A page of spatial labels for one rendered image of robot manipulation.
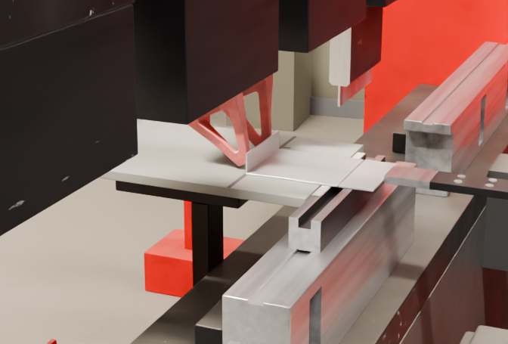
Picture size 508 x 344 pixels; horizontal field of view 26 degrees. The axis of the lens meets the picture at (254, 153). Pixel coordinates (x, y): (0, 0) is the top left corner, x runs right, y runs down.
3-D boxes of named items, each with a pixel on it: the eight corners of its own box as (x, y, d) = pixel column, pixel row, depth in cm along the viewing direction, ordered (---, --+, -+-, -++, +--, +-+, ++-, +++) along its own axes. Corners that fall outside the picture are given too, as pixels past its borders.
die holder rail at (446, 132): (481, 97, 184) (484, 41, 181) (517, 100, 182) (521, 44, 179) (400, 190, 140) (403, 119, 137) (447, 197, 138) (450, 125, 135)
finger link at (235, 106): (291, 140, 112) (253, 55, 111) (263, 159, 106) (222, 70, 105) (237, 161, 115) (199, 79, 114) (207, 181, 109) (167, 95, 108)
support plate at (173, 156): (146, 126, 127) (145, 118, 127) (363, 153, 118) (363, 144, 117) (62, 172, 112) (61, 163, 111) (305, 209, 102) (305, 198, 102)
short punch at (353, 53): (360, 81, 111) (363, -13, 108) (379, 82, 111) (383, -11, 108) (328, 105, 102) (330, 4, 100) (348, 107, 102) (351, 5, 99)
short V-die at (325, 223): (357, 179, 116) (357, 152, 115) (384, 183, 115) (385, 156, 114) (288, 247, 98) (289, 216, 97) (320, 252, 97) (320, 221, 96)
